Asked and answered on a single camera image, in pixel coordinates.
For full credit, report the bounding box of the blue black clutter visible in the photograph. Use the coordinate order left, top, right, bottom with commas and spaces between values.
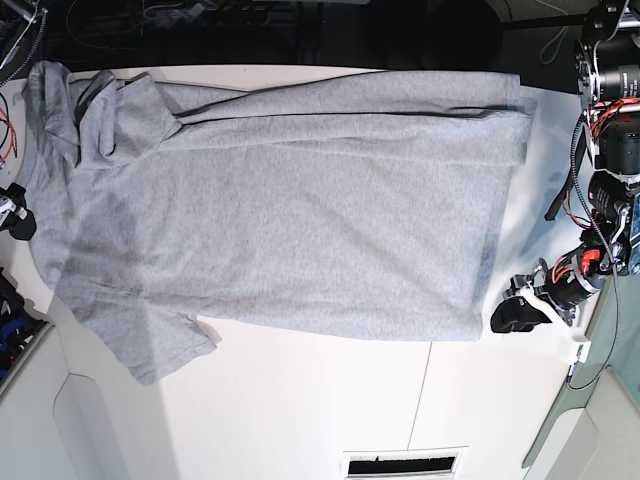
0, 275, 44, 381

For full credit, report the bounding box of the grey t-shirt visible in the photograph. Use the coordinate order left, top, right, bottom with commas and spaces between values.
18, 61, 531, 384

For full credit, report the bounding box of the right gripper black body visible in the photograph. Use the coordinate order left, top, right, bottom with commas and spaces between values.
0, 193, 25, 230

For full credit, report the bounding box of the grey white side bin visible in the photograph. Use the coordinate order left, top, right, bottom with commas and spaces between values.
522, 364, 640, 480

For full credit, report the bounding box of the braided camera cable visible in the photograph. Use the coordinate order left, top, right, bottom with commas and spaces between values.
567, 114, 631, 392

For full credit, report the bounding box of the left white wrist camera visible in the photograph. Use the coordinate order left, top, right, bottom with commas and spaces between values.
556, 323, 592, 365

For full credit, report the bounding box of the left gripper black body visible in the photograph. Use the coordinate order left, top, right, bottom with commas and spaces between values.
507, 249, 608, 325

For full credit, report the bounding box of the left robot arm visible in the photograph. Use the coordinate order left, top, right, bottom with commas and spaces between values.
490, 1, 639, 334

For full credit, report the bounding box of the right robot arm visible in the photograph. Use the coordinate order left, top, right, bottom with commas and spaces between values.
1, 1, 48, 241

